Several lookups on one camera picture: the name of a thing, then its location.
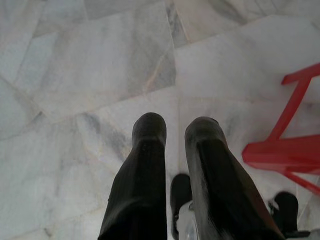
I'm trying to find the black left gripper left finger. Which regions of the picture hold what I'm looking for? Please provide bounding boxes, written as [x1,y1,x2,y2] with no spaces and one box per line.
[97,112,168,240]

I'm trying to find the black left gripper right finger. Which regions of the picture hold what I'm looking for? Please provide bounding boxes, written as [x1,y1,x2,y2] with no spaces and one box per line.
[184,116,286,240]

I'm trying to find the black robot left foot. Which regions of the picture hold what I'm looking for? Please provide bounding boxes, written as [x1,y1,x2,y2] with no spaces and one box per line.
[169,173,193,238]

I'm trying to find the black robot foot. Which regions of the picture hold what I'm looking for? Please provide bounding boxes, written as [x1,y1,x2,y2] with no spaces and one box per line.
[169,173,193,238]
[268,191,311,238]

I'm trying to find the red plastic stool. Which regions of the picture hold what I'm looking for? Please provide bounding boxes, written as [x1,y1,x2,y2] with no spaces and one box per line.
[241,62,320,196]

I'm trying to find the black robot right foot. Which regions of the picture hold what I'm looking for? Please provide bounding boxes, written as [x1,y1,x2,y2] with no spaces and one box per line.
[268,191,311,238]

